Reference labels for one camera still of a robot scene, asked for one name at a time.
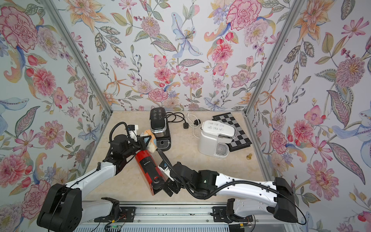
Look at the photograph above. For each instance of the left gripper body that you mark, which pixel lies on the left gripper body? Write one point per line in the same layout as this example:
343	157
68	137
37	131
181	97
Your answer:
134	148

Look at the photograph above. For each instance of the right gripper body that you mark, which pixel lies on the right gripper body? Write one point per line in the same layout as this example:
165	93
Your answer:
179	184

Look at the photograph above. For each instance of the blue striped cloth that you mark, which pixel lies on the blue striped cloth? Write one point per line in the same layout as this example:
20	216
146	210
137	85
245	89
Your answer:
153	140

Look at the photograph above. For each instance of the red coffee machine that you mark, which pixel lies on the red coffee machine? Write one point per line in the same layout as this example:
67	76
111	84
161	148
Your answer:
150	171

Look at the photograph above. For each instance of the black coffee machine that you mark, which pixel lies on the black coffee machine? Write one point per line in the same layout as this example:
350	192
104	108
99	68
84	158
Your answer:
159	126

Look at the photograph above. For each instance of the white coffee machine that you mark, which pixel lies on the white coffee machine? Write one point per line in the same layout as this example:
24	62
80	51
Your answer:
215	137

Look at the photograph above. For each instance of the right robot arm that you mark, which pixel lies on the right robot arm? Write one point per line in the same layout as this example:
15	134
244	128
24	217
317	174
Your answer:
245	197

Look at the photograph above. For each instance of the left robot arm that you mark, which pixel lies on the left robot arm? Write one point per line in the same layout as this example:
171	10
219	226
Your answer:
64	208

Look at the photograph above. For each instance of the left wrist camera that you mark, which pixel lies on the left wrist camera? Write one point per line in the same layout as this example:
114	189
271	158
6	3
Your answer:
132	131

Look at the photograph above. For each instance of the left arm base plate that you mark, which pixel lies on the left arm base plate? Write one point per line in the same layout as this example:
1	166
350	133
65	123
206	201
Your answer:
125	214

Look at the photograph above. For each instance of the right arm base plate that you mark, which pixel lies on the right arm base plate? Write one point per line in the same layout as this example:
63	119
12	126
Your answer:
220	214

